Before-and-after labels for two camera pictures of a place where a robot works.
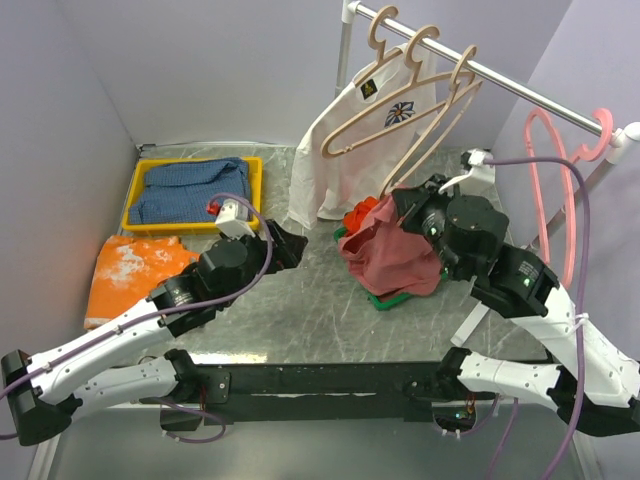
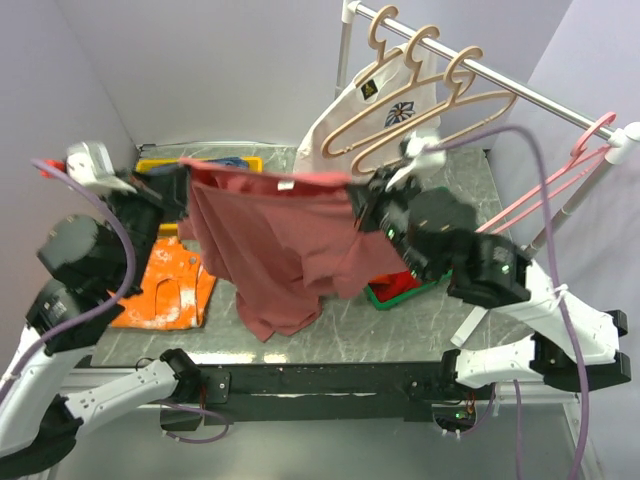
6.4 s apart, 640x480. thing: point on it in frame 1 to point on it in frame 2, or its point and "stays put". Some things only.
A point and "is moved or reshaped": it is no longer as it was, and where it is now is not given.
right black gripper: (409, 203) to (366, 198)
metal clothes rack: (616, 137) stays put
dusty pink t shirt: (387, 259) is moved or reshaped
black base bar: (268, 393) stays put
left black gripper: (286, 248) to (169, 193)
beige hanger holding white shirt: (378, 44) stays put
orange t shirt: (352, 219) to (381, 279)
